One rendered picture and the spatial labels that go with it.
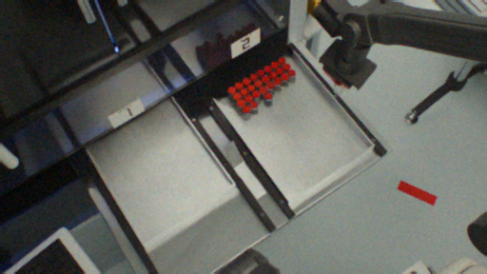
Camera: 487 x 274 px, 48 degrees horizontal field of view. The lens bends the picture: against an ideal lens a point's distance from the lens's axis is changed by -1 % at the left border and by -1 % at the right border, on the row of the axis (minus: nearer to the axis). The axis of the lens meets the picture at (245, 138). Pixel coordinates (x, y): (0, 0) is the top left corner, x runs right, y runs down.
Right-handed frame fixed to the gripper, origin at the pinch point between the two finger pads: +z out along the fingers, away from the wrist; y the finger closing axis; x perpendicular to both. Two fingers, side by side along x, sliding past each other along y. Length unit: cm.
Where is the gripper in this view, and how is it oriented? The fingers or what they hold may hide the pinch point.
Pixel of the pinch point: (340, 81)
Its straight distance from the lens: 120.9
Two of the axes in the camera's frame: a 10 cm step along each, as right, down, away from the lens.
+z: -0.1, 3.3, 9.5
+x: -6.3, 7.3, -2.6
